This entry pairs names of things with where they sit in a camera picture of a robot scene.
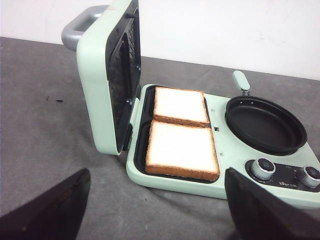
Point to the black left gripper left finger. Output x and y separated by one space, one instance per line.
56 214

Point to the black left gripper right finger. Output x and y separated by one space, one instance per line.
259 215

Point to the toast slice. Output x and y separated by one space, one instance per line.
180 106
181 150

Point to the mint green breakfast maker lid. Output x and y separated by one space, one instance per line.
106 40

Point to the mint green breakfast maker base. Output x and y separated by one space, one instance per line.
231 153

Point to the left silver knob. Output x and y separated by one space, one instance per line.
263 168

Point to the silver knob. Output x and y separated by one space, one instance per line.
263 168
309 176

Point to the right silver knob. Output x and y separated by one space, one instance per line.
309 176

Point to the grey table cloth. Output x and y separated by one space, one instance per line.
46 137

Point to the small black frying pan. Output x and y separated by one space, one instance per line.
261 123

